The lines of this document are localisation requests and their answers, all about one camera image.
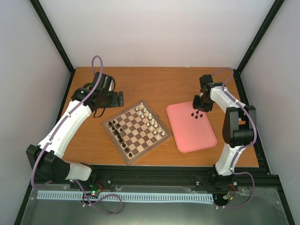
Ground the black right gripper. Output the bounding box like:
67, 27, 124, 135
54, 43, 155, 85
192, 95, 213, 113

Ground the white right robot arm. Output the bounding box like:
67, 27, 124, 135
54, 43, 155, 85
193, 75, 257, 190

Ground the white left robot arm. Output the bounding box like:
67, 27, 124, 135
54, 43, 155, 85
26, 72, 124, 189

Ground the wooden chess board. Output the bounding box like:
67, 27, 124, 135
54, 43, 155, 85
102, 100, 172, 165

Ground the white chess pieces row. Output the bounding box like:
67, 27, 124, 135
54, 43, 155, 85
135, 102, 166, 140

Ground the pink plastic tray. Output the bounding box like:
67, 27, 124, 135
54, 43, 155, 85
166, 101, 217, 153

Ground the black aluminium frame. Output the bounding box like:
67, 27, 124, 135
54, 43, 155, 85
30, 0, 295, 225

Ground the light blue cable duct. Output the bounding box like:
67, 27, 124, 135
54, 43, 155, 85
37, 190, 213, 204

